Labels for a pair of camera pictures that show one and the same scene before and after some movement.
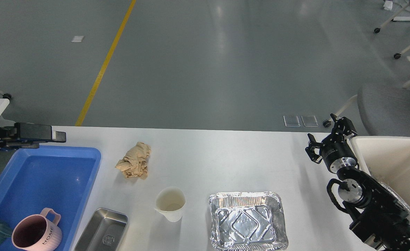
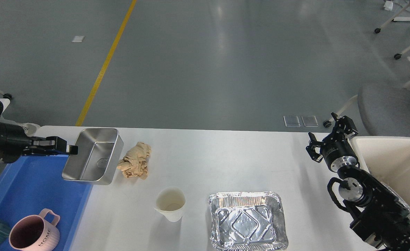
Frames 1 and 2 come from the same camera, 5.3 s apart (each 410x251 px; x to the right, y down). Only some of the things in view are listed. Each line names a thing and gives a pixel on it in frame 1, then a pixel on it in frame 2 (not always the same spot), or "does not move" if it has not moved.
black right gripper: (336, 150) does not move
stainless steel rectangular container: (106, 232) to (99, 150)
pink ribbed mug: (37, 232) does not move
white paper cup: (169, 202) does not move
